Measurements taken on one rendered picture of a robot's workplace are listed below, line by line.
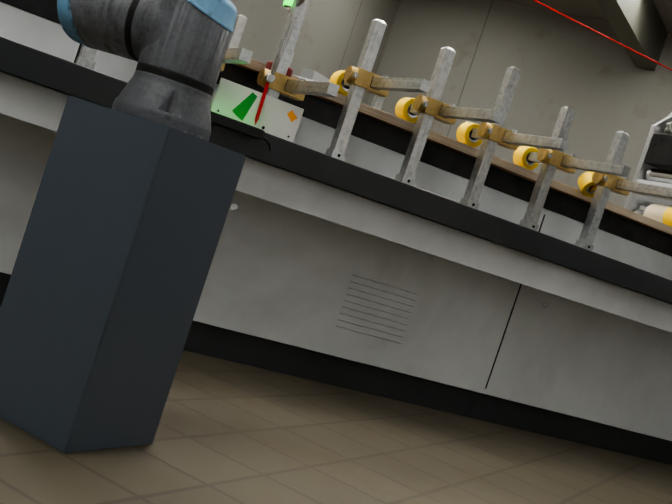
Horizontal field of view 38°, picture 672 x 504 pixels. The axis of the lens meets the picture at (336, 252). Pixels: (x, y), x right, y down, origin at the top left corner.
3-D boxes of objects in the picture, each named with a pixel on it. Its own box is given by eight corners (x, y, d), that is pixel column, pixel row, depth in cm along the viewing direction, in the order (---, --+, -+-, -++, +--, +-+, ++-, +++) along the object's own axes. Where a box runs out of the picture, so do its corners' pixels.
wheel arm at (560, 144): (567, 152, 280) (571, 140, 280) (558, 148, 278) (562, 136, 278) (472, 139, 324) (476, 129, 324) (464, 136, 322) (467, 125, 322)
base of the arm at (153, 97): (226, 149, 187) (242, 100, 187) (167, 126, 170) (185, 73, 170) (153, 125, 196) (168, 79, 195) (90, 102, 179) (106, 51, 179)
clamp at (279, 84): (303, 101, 272) (309, 84, 272) (261, 85, 266) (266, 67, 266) (295, 100, 277) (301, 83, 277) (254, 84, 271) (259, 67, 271)
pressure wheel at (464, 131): (483, 120, 321) (463, 126, 318) (486, 144, 323) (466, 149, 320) (473, 119, 326) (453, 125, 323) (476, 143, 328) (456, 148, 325)
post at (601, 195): (584, 268, 328) (630, 133, 326) (577, 265, 326) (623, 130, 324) (577, 266, 331) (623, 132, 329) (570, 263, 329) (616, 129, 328)
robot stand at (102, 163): (152, 444, 191) (247, 156, 188) (64, 453, 168) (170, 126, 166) (63, 398, 202) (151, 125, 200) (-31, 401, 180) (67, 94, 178)
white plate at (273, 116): (293, 142, 273) (304, 109, 273) (210, 112, 261) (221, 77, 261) (292, 142, 274) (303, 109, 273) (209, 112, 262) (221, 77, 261)
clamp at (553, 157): (575, 174, 317) (580, 159, 317) (545, 161, 311) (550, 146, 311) (563, 172, 323) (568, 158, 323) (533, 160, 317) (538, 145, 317)
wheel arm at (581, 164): (628, 177, 291) (632, 166, 291) (620, 174, 290) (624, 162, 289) (528, 162, 336) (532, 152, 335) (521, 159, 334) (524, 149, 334)
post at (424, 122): (406, 200, 293) (456, 49, 292) (397, 197, 292) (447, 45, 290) (400, 198, 296) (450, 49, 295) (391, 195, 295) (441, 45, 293)
